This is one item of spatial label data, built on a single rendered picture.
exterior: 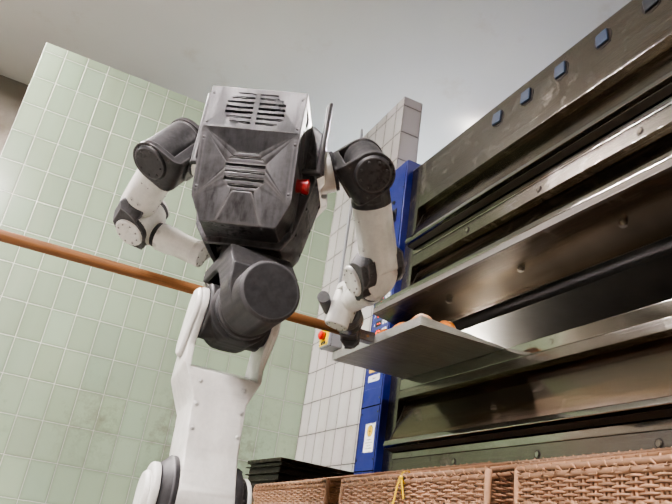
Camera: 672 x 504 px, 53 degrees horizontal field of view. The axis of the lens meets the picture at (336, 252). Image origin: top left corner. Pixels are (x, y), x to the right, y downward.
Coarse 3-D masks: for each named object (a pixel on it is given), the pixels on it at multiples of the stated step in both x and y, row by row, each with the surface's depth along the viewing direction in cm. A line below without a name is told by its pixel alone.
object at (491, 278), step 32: (608, 192) 153; (640, 192) 148; (544, 224) 171; (576, 224) 165; (608, 224) 161; (640, 224) 158; (480, 256) 193; (512, 256) 185; (544, 256) 181; (576, 256) 176; (608, 256) 172; (416, 288) 222; (448, 288) 212; (480, 288) 206; (512, 288) 201; (448, 320) 232
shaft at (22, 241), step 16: (0, 240) 168; (16, 240) 169; (32, 240) 171; (64, 256) 174; (80, 256) 175; (96, 256) 177; (128, 272) 180; (144, 272) 181; (176, 288) 185; (192, 288) 186; (288, 320) 198; (304, 320) 198; (320, 320) 201
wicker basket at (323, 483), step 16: (464, 464) 175; (304, 480) 171; (320, 480) 161; (336, 480) 159; (256, 496) 200; (272, 496) 188; (288, 496) 178; (304, 496) 168; (320, 496) 160; (336, 496) 158
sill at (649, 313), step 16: (656, 304) 150; (608, 320) 162; (624, 320) 157; (640, 320) 153; (560, 336) 175; (576, 336) 170; (592, 336) 165; (496, 352) 197; (512, 352) 191; (528, 352) 184; (448, 368) 218; (464, 368) 209; (480, 368) 202; (400, 384) 243; (416, 384) 233
